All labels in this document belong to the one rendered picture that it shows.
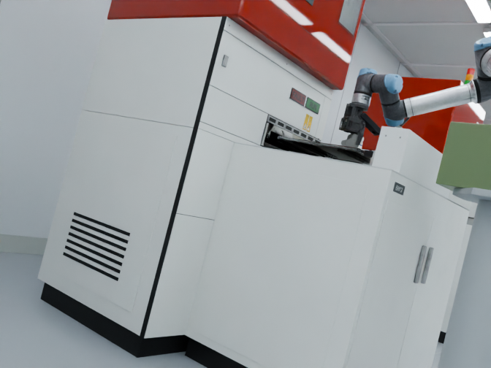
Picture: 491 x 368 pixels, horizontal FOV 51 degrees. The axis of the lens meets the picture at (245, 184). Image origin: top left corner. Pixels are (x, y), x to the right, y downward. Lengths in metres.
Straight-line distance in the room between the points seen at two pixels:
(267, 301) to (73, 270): 0.82
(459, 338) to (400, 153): 0.57
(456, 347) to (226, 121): 1.05
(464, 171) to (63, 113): 2.27
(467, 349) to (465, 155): 0.57
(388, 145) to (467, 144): 0.23
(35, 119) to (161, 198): 1.43
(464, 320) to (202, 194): 0.93
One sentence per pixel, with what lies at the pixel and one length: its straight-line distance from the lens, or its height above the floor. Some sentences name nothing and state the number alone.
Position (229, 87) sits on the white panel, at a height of 1.00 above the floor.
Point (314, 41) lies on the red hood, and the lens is 2.21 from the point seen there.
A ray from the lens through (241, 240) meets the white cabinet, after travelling 1.82.
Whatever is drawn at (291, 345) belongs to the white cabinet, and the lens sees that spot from 1.71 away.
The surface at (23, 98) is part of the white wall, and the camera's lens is 3.07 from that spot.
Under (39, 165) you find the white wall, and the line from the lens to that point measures 3.15.
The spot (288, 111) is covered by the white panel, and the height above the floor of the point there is 1.02.
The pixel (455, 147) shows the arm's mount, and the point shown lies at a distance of 1.71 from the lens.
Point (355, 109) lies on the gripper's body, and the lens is 2.16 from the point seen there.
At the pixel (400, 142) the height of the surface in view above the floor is 0.91.
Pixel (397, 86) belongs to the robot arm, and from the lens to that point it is 2.12.
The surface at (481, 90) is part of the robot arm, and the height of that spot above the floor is 1.25.
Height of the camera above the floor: 0.63
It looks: 1 degrees up
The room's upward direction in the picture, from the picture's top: 14 degrees clockwise
